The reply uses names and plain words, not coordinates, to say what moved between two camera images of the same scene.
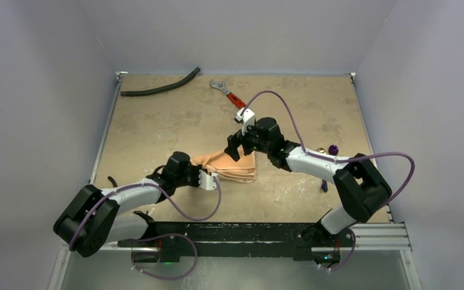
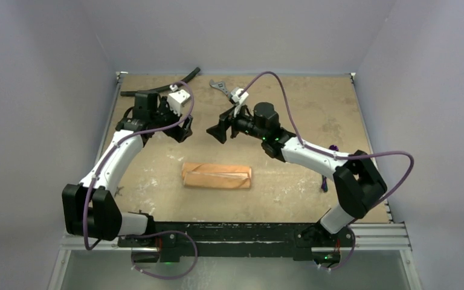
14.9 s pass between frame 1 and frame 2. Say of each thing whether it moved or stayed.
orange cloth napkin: moved
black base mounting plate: stayed
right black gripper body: moved
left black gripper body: moved
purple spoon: stayed
